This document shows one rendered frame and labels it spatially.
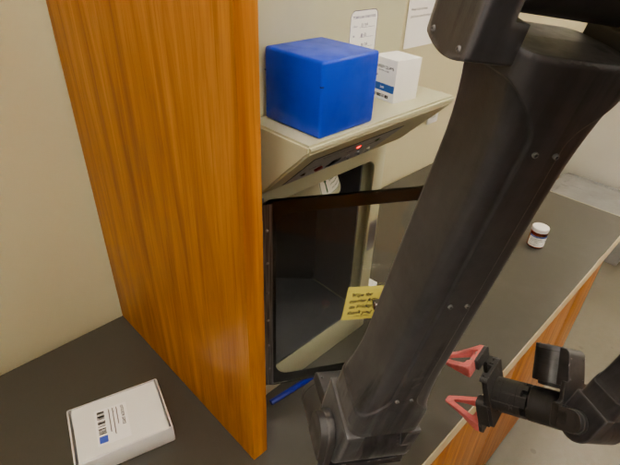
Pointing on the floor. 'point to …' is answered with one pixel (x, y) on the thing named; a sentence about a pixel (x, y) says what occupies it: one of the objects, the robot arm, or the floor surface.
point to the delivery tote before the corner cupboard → (566, 184)
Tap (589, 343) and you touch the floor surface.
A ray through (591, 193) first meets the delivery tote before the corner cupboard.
